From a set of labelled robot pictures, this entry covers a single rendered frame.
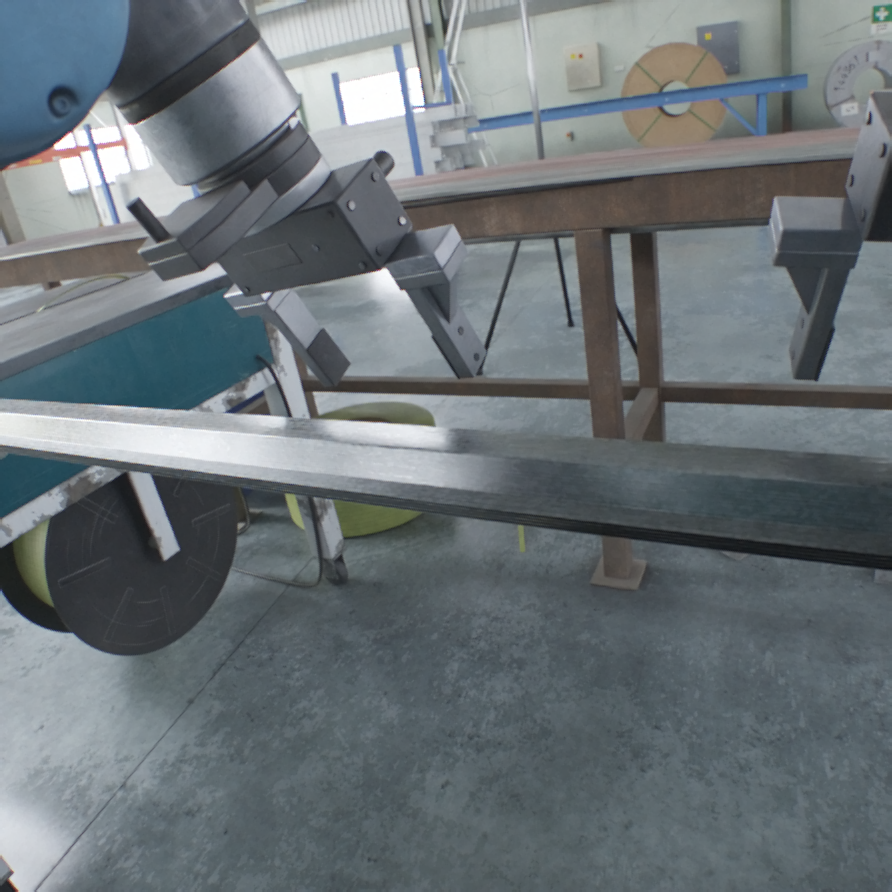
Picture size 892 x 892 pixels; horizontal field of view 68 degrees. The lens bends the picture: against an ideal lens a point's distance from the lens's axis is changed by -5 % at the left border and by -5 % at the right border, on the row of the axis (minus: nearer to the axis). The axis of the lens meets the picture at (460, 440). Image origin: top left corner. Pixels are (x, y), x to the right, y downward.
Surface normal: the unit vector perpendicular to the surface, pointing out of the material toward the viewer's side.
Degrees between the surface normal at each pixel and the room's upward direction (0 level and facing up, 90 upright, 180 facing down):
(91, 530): 90
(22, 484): 90
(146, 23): 101
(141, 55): 108
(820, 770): 0
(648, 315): 90
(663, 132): 90
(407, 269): 114
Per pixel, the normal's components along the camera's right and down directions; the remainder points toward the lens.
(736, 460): -0.16, -0.89
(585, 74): -0.32, 0.45
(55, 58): 0.71, 0.28
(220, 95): 0.51, 0.37
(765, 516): -0.47, 0.19
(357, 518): 0.02, 0.42
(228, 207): 0.81, 0.00
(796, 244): -0.20, 0.77
